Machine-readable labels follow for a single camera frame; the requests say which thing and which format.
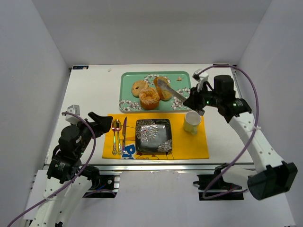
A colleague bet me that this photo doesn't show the brown bread loaf slice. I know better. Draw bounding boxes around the brown bread loaf slice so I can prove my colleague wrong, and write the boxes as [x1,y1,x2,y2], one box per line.
[153,76,172,101]

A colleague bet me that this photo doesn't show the metal serving tongs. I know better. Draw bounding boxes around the metal serving tongs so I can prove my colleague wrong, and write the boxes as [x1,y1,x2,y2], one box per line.
[158,79,189,111]

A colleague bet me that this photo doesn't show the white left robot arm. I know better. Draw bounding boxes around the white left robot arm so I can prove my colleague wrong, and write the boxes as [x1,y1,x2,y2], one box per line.
[31,112,113,227]

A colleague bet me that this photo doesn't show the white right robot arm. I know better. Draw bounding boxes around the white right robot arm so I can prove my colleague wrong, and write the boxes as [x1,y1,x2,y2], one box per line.
[184,73,298,200]

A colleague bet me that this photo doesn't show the iridescent spoon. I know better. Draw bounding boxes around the iridescent spoon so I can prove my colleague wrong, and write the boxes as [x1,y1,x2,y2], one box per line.
[115,119,123,156]

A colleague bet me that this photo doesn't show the pale yellow mug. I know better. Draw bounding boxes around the pale yellow mug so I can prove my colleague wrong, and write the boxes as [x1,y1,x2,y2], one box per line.
[183,111,202,135]

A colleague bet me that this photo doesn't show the iridescent knife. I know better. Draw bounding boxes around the iridescent knife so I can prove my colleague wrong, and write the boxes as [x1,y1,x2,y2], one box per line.
[122,117,127,153]

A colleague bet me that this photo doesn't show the green floral tray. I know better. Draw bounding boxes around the green floral tray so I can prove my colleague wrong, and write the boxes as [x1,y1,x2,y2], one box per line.
[118,70,195,114]

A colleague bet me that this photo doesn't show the iridescent fork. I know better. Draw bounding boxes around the iridescent fork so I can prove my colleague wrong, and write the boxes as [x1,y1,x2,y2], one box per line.
[111,120,117,156]

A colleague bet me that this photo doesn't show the yellow cartoon placemat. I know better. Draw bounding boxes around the yellow cartoon placemat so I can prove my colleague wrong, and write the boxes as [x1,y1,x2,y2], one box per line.
[102,113,209,160]

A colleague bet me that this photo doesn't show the black floral square plate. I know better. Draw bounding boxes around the black floral square plate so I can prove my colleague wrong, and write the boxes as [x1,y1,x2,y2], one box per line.
[135,119,173,153]

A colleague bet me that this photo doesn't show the plain pale bagel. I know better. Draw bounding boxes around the plain pale bagel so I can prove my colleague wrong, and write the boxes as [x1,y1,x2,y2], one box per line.
[131,80,149,97]

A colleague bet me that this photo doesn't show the left blue table label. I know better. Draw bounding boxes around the left blue table label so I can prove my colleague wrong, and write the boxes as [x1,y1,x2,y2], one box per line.
[72,65,89,70]

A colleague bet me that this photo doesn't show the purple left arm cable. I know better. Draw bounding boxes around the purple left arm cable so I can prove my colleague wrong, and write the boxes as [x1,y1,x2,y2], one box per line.
[6,112,116,227]

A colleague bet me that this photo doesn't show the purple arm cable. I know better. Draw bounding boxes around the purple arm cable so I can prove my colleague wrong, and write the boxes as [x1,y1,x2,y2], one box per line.
[6,112,116,227]
[194,64,259,201]

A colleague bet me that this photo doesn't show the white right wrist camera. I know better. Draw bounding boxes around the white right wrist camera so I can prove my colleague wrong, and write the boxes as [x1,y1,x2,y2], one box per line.
[192,69,209,92]

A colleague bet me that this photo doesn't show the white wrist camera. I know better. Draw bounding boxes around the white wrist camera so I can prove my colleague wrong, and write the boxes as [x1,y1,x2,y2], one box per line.
[192,69,209,92]
[65,105,80,125]

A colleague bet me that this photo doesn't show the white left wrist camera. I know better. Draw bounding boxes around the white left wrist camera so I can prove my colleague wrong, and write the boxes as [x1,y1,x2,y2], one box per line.
[65,105,80,125]

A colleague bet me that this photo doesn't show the sugared twisted ring bread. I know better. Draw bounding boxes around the sugared twisted ring bread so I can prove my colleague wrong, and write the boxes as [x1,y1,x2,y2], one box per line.
[139,87,160,110]

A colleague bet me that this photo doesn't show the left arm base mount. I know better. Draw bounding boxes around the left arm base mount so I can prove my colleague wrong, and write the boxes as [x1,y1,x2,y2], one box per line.
[80,166,118,199]

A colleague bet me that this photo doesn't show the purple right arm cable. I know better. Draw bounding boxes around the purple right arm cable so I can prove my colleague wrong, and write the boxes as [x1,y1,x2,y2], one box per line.
[194,64,259,201]

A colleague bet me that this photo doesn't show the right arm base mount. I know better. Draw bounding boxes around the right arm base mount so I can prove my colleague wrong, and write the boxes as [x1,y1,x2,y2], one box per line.
[193,163,247,201]

